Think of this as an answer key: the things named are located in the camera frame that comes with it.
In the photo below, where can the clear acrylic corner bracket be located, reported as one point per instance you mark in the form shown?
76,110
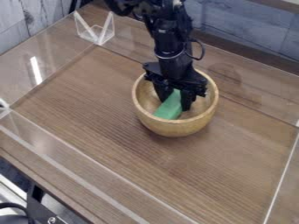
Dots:
96,34

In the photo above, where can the green rectangular block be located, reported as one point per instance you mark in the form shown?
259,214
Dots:
170,108

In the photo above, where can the round wooden bowl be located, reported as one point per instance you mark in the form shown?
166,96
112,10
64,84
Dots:
190,122

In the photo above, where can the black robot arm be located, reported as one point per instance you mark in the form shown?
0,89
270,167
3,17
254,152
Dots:
175,48

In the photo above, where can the black table leg bracket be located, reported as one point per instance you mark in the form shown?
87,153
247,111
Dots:
40,213

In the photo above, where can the clear acrylic tray wall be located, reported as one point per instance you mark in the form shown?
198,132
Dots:
70,145

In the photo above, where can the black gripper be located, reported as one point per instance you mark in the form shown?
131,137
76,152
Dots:
175,73

